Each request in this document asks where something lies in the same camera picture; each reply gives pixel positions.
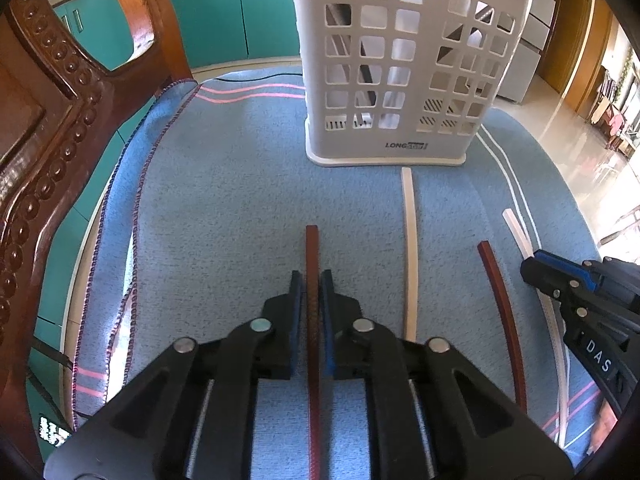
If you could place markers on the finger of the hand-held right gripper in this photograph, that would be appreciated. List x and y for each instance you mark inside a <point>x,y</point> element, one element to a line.
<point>570,270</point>
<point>545,280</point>

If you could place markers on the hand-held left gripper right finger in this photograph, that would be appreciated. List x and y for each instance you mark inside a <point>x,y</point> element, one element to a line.
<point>327,310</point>

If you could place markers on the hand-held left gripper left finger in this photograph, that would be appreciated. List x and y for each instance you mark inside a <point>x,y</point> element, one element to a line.
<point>297,300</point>

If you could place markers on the red-brown chopstick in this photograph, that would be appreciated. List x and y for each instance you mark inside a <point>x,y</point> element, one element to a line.
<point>500,300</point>
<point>312,250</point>

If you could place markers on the beige chopstick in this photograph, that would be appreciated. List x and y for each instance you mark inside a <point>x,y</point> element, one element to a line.
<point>517,232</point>
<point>410,235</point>

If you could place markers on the white plastic utensil holder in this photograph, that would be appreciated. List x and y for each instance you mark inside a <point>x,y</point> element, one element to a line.
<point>350,150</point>

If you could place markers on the blue striped cloth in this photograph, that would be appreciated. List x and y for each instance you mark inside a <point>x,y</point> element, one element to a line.
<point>225,200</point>

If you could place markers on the hanging clothes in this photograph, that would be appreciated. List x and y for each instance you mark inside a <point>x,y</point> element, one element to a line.
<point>612,120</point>

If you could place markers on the silver refrigerator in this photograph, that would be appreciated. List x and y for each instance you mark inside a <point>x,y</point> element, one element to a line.
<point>530,60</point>

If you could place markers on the wooden door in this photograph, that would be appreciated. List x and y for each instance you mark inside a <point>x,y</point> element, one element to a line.
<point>575,45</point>

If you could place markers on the carved wooden chair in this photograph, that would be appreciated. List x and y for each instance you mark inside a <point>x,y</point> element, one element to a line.
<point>45,125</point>

